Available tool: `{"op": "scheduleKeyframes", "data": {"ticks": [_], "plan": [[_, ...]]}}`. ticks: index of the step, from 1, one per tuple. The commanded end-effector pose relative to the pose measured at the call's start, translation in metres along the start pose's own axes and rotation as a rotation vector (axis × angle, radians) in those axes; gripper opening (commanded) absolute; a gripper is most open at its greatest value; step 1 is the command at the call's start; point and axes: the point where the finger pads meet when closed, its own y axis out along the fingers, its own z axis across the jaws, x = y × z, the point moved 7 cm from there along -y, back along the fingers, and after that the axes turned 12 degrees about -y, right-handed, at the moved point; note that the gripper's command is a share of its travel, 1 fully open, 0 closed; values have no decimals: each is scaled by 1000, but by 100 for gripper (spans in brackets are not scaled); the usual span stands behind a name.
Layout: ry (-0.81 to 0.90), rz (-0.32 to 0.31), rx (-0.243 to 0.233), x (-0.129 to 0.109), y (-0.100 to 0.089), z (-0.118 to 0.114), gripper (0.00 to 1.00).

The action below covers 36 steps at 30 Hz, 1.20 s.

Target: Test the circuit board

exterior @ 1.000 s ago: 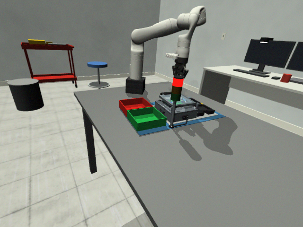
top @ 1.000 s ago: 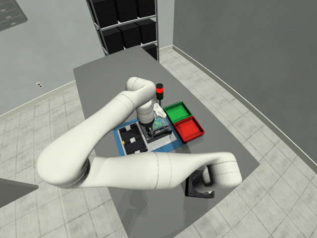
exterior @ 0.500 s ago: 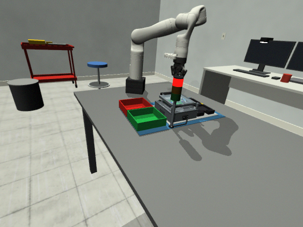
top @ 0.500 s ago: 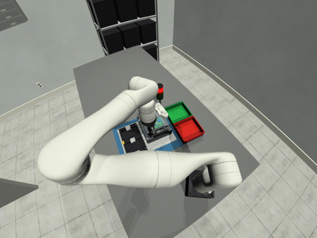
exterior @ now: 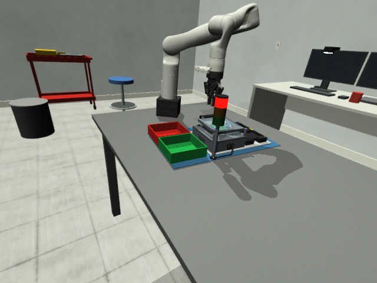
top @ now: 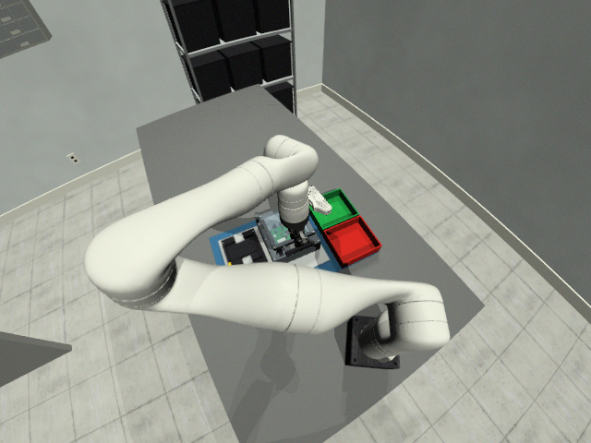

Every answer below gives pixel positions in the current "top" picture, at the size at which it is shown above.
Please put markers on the green bin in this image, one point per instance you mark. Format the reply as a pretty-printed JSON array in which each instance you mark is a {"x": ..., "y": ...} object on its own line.
[{"x": 342, "y": 208}]

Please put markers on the red bin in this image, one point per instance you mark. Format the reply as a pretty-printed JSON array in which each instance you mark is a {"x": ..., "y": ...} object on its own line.
[{"x": 352, "y": 239}]

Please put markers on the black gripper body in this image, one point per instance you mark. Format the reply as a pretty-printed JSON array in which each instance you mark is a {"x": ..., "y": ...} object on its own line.
[{"x": 297, "y": 227}]

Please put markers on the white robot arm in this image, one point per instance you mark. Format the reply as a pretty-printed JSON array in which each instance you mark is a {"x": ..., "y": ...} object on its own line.
[{"x": 135, "y": 262}]

